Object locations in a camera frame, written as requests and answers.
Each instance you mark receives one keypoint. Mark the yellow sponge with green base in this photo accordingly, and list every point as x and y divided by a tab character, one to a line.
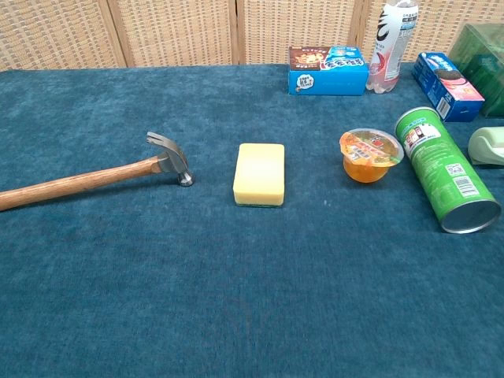
260	173

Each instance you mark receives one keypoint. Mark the blue velvet tablecloth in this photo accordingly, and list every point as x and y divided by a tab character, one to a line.
236	256

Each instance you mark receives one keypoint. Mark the orange fruit jelly cup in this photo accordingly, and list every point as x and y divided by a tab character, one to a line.
370	155

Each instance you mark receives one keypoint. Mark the blue snack box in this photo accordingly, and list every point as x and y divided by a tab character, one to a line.
328	75

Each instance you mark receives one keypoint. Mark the woven rattan folding screen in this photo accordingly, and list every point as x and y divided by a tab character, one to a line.
177	31

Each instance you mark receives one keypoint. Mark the green chips can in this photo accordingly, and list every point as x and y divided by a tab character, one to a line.
441	169

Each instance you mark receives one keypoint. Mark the clear drink bottle pink label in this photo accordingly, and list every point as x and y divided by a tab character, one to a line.
390	47

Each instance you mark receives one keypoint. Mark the blue Oreo cookie box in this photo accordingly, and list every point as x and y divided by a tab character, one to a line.
445	84

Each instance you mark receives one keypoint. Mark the pale green tape dispenser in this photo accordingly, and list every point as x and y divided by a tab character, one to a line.
488	147

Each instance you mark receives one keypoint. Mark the green translucent plastic box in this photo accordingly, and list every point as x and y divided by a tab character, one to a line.
482	59

